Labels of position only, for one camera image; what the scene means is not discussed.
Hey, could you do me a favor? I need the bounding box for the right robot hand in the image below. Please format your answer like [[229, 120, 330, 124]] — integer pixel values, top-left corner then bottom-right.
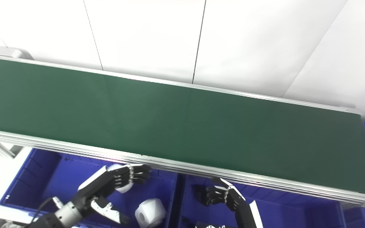
[[195, 177, 264, 228]]

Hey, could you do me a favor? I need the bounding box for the white cylindrical plastic part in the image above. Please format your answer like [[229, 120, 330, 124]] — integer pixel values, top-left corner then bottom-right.
[[135, 198, 167, 228], [107, 163, 134, 194]]

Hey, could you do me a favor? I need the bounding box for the aluminium conveyor support leg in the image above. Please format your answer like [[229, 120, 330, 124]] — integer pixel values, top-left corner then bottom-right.
[[0, 139, 23, 159]]

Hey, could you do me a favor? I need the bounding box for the green conveyor belt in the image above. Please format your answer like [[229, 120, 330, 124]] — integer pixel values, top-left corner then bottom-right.
[[0, 56, 365, 197], [0, 53, 365, 211]]

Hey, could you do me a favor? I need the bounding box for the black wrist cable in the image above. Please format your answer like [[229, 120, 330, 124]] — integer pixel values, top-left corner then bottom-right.
[[27, 196, 63, 228]]

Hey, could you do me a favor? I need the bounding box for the grey conveyor motor housing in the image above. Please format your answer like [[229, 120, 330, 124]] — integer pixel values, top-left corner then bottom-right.
[[0, 45, 35, 60]]

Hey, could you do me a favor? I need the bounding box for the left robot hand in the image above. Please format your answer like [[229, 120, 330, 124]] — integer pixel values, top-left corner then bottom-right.
[[72, 164, 153, 225]]

